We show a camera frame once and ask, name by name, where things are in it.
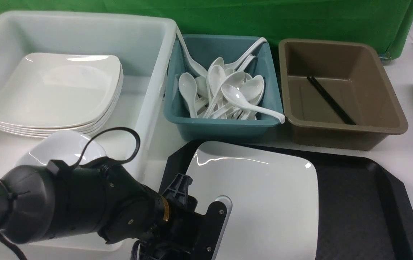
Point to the black serving tray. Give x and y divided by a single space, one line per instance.
364 211

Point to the teal plastic bin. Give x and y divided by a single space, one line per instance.
204 49

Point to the white spoon long handle back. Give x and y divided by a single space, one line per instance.
234 65

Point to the green cloth backdrop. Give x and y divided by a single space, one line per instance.
381 24

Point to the top white plate in tub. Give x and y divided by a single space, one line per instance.
51 91

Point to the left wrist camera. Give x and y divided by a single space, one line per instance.
218 214

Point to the stack of white plates in tub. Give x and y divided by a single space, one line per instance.
86 129

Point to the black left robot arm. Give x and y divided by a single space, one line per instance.
39 203

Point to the white spoon front in bin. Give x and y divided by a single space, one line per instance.
235 97

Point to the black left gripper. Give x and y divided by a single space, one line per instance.
184 238

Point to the white spoon leaning on rim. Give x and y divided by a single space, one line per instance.
194 66

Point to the large white square plate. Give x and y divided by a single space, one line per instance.
275 201

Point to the large white plastic tub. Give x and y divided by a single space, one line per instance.
142 44

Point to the small white bowl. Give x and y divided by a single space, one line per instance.
66 146

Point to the brown plastic bin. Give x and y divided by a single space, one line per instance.
337 95

